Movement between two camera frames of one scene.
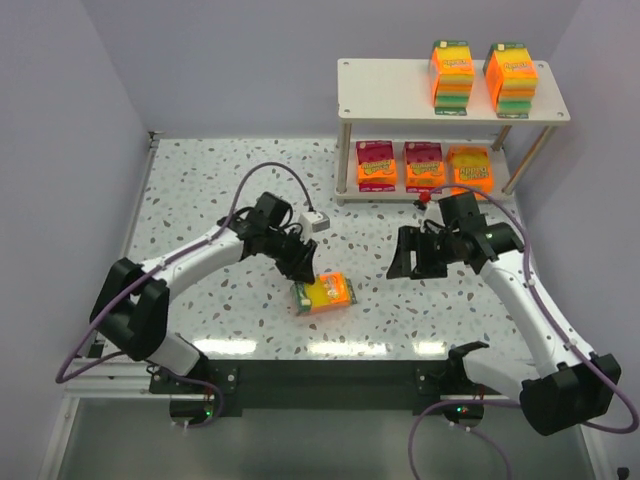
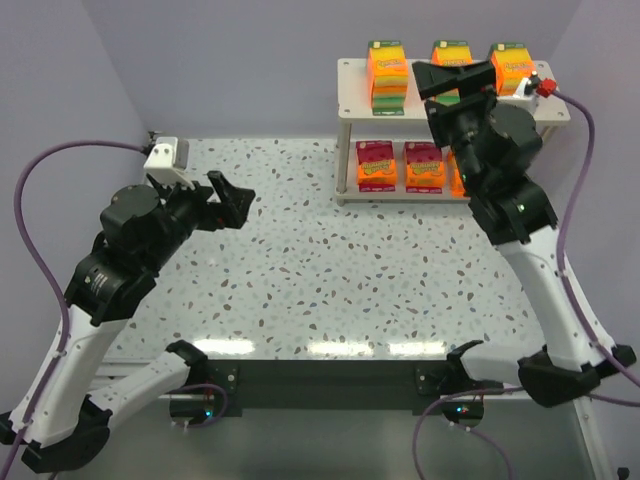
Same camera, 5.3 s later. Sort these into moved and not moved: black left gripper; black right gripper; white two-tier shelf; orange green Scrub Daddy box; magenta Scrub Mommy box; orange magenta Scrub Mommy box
Moved: orange green Scrub Daddy box; black right gripper; black left gripper
Not moved: white two-tier shelf; magenta Scrub Mommy box; orange magenta Scrub Mommy box
